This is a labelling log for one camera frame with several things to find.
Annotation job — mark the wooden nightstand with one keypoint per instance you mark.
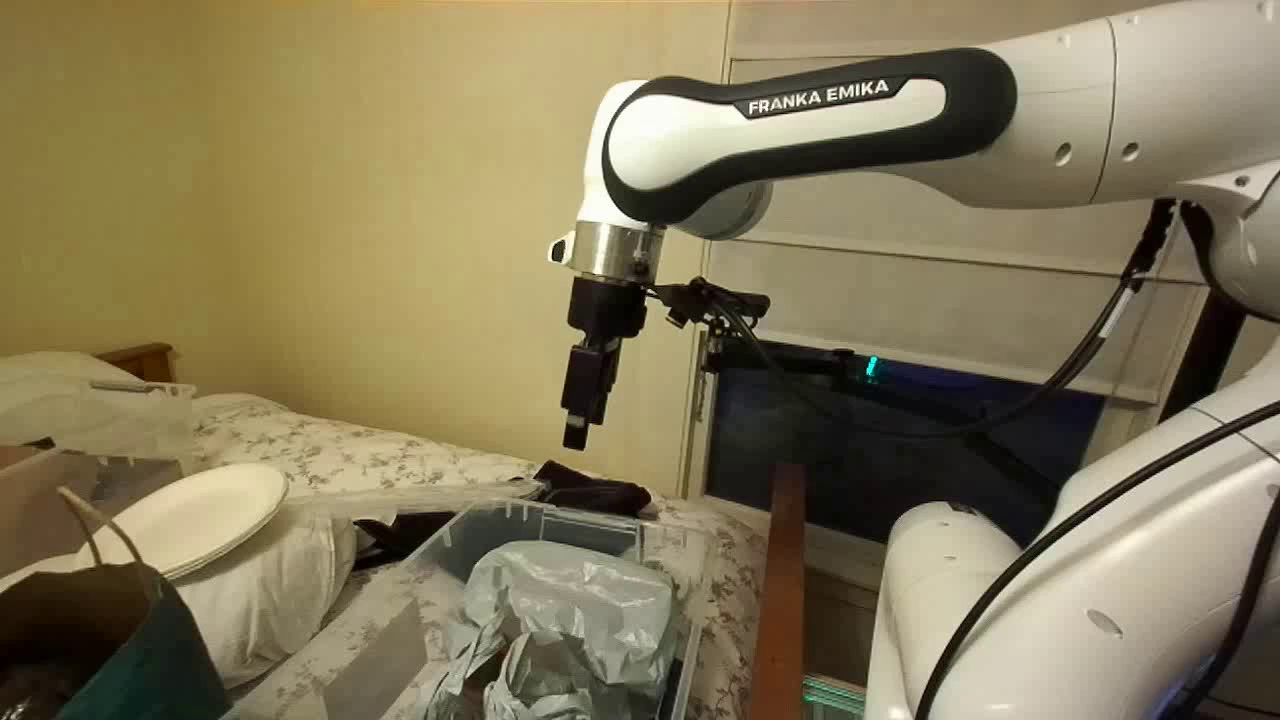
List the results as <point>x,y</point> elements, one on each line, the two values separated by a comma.
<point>148,360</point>

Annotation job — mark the floral bed sheet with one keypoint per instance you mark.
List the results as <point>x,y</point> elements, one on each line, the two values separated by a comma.
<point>378,473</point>

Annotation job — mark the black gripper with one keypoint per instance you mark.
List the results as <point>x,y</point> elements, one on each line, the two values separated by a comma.
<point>607,318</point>

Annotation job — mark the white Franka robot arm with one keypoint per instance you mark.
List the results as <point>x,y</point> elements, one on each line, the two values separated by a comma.
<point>1160,554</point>

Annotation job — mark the dark green tote bag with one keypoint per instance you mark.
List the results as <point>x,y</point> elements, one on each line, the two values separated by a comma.
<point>107,640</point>

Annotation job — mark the wooden bed footboard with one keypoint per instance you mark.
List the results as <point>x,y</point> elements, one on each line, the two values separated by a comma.
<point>779,658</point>

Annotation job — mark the dark cloth on bed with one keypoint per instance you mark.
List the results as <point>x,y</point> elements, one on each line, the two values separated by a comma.
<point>575,490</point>

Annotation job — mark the clear plastic storage bin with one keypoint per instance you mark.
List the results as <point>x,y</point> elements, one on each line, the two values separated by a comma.
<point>394,640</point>

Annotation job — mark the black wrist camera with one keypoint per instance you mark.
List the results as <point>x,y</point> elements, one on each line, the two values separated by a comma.
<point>708,305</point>

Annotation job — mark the grey plastic bag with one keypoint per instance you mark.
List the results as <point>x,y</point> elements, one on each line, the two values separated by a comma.
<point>558,634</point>

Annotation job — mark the clear plastic bag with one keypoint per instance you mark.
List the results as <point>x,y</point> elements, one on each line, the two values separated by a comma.
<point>92,405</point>

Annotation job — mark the white pillow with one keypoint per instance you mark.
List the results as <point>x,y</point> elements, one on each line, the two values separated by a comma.
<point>267,596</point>

